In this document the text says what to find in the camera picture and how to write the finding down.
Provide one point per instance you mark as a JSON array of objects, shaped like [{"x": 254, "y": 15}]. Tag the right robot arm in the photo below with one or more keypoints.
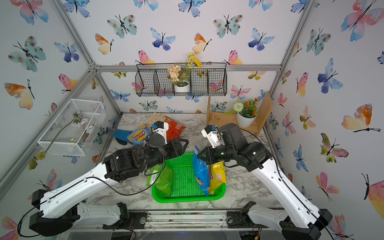
[{"x": 266, "y": 169}]

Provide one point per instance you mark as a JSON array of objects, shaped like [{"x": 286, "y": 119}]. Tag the white pot beige flowers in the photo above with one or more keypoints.
[{"x": 175, "y": 75}]

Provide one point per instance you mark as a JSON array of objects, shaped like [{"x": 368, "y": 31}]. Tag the pink artificial flower stem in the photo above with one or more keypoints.
[{"x": 65, "y": 137}]

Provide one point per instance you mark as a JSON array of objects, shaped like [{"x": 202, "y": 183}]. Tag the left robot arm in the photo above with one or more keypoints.
[{"x": 61, "y": 209}]

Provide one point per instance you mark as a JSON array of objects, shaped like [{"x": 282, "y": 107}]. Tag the red chip bag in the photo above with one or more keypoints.
[{"x": 175, "y": 129}]

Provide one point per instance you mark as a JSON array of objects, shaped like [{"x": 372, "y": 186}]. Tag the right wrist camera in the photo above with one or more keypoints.
[{"x": 212, "y": 133}]

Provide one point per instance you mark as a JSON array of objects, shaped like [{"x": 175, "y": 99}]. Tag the wooden corner shelf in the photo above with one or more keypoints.
[{"x": 255, "y": 126}]

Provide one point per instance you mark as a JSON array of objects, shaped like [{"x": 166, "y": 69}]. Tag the beige work glove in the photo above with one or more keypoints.
[{"x": 147, "y": 124}]

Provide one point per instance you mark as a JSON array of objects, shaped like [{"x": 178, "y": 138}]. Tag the green chip bag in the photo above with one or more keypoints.
[{"x": 161, "y": 177}]

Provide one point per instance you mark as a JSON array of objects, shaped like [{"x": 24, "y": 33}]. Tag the white pot green plant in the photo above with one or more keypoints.
[{"x": 246, "y": 112}]

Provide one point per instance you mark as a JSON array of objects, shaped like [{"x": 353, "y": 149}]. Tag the blue tomato chip bag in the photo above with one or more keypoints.
[{"x": 201, "y": 172}]

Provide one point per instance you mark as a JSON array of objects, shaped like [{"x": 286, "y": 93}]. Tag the yellow artificial flower sprig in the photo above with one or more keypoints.
[{"x": 191, "y": 62}]

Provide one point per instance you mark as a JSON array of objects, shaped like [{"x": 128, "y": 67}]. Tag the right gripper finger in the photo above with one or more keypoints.
[
  {"x": 207, "y": 151},
  {"x": 207, "y": 159}
]

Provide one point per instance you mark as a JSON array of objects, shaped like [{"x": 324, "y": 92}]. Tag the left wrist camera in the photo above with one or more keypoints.
[{"x": 161, "y": 128}]

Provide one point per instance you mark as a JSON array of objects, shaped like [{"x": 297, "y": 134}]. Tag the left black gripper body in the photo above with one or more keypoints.
[{"x": 165, "y": 152}]

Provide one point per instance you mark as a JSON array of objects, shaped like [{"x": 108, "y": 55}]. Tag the yellow chip bag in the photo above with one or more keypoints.
[{"x": 217, "y": 177}]

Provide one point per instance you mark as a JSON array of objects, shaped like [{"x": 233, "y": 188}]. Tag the green plastic basket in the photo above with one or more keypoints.
[{"x": 185, "y": 188}]

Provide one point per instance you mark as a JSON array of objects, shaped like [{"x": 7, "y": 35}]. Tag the black wire wall basket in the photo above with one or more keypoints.
[{"x": 152, "y": 80}]

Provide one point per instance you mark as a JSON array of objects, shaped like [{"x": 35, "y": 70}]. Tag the blue lime chip bag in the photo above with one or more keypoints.
[{"x": 137, "y": 137}]

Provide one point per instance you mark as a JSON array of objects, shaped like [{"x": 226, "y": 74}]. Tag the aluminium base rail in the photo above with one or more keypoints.
[{"x": 192, "y": 220}]

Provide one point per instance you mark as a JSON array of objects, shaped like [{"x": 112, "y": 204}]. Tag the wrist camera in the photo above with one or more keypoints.
[
  {"x": 161, "y": 128},
  {"x": 212, "y": 133}
]

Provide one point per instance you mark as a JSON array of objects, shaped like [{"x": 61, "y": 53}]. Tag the white wire mesh box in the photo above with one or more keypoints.
[{"x": 94, "y": 110}]

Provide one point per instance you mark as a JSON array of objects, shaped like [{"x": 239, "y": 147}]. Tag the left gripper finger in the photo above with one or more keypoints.
[
  {"x": 180, "y": 144},
  {"x": 176, "y": 153}
]

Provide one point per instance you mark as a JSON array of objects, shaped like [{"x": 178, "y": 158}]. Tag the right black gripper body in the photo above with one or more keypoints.
[{"x": 222, "y": 154}]

